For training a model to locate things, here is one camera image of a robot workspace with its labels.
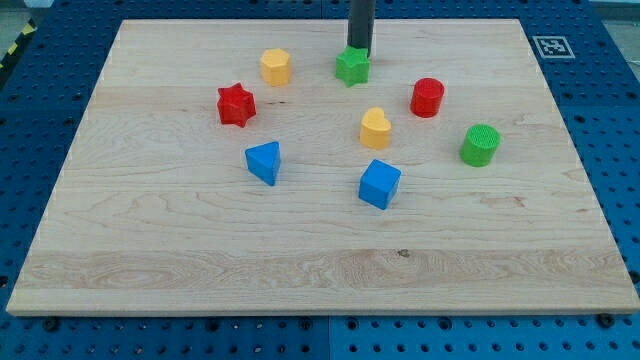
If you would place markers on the black cylindrical robot arm rod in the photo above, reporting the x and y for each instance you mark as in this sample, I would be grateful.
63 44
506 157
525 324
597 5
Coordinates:
360 24

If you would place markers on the blue cube block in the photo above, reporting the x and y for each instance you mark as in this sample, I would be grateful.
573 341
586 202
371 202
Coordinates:
379 184

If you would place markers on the blue triangle block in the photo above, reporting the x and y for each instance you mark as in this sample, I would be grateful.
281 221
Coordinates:
264 161

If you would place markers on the yellow heart block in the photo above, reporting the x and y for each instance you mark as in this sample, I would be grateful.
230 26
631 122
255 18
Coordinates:
375 130

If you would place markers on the light wooden board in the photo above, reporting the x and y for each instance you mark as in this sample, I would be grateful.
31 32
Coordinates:
155 213

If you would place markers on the red star block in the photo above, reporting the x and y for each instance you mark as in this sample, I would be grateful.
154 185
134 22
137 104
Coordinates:
235 105

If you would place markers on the green star block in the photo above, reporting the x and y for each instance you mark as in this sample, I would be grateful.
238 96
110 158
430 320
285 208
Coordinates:
352 66

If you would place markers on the yellow hexagon block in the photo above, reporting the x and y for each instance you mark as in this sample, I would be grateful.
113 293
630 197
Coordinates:
276 67

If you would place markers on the red cylinder block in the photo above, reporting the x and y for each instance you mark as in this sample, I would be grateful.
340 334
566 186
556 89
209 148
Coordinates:
427 97

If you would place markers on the green cylinder block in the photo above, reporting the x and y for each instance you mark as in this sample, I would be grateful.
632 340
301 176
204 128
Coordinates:
480 144

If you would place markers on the white fiducial marker tag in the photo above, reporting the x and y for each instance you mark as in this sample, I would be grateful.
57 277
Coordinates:
553 47

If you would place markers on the yellow black hazard tape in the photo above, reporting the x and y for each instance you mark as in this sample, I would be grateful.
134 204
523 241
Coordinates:
17 48

